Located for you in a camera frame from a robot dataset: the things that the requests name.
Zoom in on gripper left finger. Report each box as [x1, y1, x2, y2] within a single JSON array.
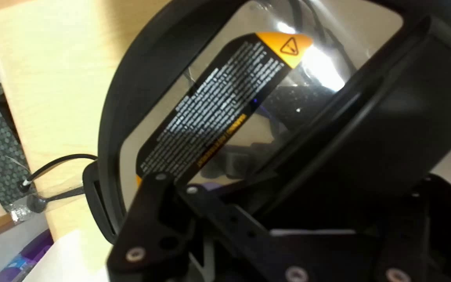
[[106, 172, 279, 282]]

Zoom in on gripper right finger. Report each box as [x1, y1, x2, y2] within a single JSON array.
[[376, 174, 451, 282]]

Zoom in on white paper sheet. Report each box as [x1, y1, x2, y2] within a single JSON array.
[[22, 229, 113, 282]]

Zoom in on purple packet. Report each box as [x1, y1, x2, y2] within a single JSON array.
[[0, 229, 54, 282]]

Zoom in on black cable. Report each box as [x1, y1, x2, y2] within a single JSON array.
[[17, 154, 99, 193]]

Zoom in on grey cable with plug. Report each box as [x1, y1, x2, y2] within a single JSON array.
[[26, 186, 86, 214]]

